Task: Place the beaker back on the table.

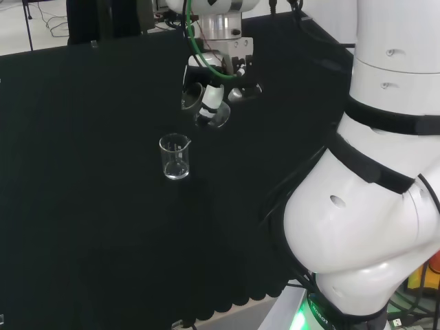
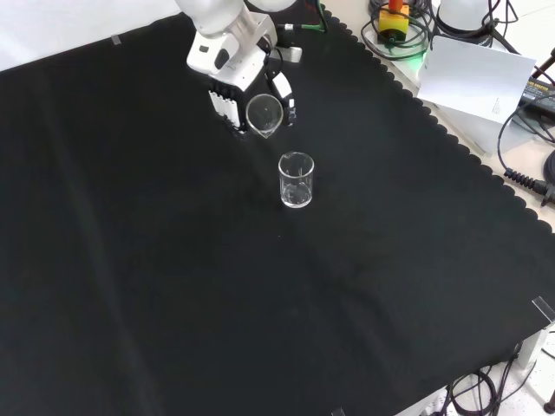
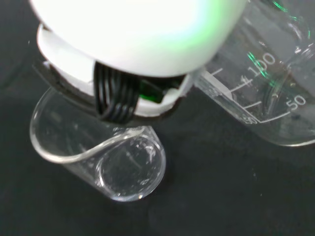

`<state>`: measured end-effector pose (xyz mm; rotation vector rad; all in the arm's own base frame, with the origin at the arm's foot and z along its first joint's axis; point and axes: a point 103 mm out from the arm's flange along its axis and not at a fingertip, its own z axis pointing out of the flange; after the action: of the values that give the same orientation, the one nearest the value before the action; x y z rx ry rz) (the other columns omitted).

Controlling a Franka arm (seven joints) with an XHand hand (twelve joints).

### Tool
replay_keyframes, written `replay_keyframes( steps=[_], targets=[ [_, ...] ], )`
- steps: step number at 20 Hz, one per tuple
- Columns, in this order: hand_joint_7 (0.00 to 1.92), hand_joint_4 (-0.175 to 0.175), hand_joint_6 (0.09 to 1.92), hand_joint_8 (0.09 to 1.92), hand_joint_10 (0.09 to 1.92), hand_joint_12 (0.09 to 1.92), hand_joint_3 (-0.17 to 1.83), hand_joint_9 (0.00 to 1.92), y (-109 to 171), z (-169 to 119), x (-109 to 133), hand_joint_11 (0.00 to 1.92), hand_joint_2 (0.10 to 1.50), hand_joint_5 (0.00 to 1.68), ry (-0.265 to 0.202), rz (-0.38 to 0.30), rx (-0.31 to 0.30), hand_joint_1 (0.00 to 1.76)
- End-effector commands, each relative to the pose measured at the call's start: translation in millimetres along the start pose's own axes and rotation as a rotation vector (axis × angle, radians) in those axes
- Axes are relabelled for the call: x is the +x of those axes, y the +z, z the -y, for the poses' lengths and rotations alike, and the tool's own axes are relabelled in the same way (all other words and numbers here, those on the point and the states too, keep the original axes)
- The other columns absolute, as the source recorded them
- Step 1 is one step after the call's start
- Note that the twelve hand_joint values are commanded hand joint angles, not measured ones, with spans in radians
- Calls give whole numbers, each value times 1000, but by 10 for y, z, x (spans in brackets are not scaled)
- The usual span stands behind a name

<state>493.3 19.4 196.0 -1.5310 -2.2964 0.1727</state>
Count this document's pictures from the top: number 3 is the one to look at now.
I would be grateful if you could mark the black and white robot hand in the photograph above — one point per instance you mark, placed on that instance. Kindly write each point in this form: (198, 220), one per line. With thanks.
(137, 37)

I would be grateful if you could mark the small clear glass beaker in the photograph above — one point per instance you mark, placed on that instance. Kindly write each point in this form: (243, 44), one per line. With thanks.
(128, 167)

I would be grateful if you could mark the black bench cloth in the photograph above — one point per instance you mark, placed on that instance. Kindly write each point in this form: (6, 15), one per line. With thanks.
(221, 184)

